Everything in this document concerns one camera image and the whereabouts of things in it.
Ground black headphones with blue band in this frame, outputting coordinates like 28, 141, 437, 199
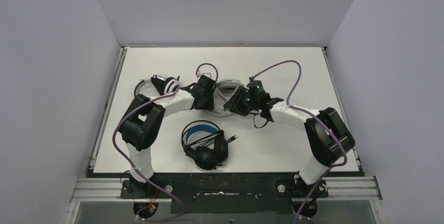
181, 120, 229, 171

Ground black headphone cable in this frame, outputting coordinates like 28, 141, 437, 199
187, 130, 240, 152

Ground white and black headphones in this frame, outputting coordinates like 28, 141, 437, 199
134, 74, 180, 96

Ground grey white headphones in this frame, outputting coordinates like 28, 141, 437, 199
208, 79, 245, 118

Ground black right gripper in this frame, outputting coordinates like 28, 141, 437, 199
224, 87, 259, 116

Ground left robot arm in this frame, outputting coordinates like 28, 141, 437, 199
112, 74, 216, 196

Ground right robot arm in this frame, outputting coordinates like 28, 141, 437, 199
224, 80, 356, 196

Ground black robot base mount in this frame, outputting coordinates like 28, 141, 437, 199
120, 172, 329, 216

